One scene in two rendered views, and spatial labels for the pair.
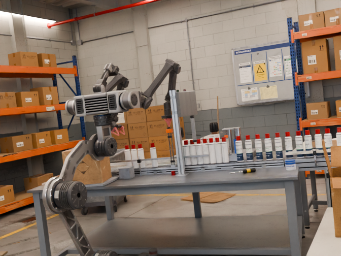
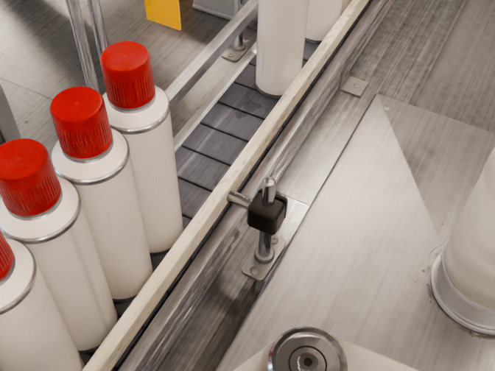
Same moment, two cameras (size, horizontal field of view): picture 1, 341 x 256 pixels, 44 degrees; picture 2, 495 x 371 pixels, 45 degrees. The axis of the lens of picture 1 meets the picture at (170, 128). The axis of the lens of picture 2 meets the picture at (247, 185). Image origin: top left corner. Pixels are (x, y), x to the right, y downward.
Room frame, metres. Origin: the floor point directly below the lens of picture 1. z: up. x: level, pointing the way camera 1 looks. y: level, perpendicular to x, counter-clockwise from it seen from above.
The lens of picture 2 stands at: (3.57, -0.36, 1.34)
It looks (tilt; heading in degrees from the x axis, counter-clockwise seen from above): 50 degrees down; 98
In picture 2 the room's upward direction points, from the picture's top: 2 degrees clockwise
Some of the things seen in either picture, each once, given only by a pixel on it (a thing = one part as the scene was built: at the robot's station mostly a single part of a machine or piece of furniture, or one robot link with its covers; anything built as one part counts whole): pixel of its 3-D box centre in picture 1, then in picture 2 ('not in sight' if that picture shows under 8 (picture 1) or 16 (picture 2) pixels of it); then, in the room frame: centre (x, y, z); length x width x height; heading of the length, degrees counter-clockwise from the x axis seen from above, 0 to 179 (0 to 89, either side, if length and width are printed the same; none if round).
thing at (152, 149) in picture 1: (153, 155); (283, 6); (3.53, 0.17, 0.98); 0.05 x 0.05 x 0.20
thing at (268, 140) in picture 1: (268, 146); not in sight; (3.23, -0.73, 0.98); 0.05 x 0.05 x 0.20
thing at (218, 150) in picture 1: (218, 150); not in sight; (3.35, -0.36, 0.98); 0.05 x 0.05 x 0.20
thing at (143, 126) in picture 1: (149, 146); not in sight; (7.45, 0.40, 0.70); 1.20 x 0.82 x 1.39; 69
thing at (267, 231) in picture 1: (179, 216); not in sight; (3.67, 0.01, 0.40); 2.04 x 1.25 x 0.81; 72
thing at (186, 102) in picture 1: (184, 103); not in sight; (3.34, -0.13, 1.38); 0.17 x 0.10 x 0.19; 127
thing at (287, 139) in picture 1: (288, 145); not in sight; (3.18, -0.87, 0.98); 0.05 x 0.05 x 0.20
